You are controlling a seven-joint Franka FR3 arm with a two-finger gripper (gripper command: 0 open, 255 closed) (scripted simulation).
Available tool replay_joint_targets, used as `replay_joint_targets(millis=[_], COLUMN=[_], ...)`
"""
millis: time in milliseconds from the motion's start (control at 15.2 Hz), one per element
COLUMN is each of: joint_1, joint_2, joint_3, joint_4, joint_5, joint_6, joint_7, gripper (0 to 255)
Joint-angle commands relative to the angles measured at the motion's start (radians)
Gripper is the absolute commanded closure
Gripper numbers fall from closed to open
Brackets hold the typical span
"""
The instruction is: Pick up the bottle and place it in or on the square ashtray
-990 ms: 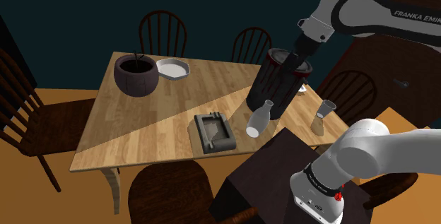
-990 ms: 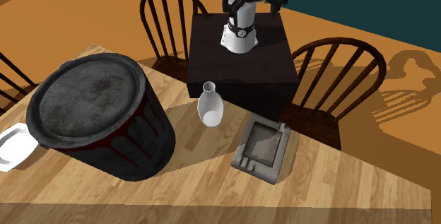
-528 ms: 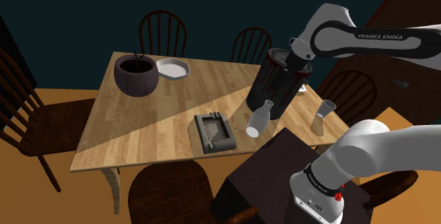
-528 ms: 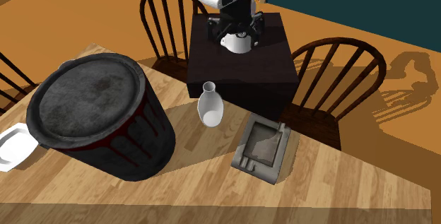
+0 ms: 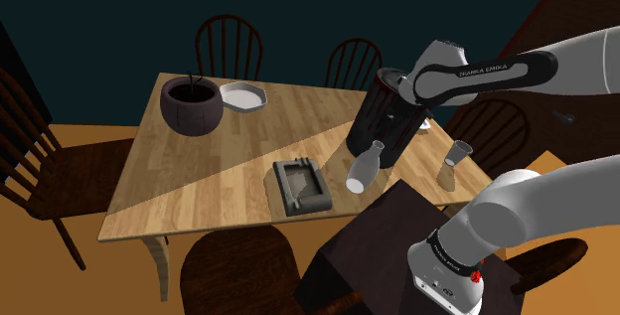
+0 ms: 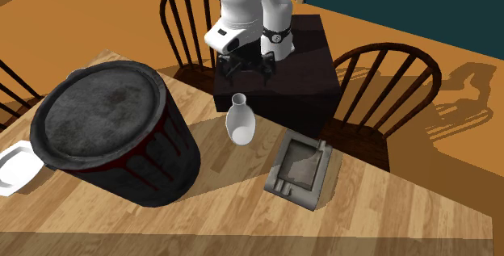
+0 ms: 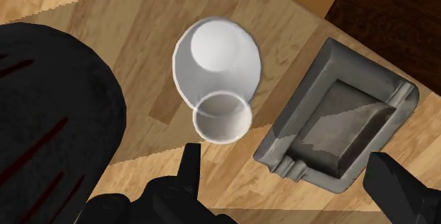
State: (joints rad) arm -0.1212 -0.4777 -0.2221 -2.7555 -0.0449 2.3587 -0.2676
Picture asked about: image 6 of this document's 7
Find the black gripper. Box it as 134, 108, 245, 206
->
216, 37, 277, 87

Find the white vase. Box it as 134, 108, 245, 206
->
225, 92, 257, 147

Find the dark wooden spindle chair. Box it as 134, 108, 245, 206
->
317, 42, 443, 174
158, 0, 222, 95
0, 59, 45, 131

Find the dark robot stand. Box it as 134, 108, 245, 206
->
213, 14, 342, 140

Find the grey square ashtray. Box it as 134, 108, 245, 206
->
262, 128, 334, 212

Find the black bucket with red drips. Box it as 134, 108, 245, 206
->
29, 60, 202, 208

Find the wooden table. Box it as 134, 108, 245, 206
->
0, 48, 495, 256

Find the white plate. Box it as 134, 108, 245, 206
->
0, 140, 45, 198

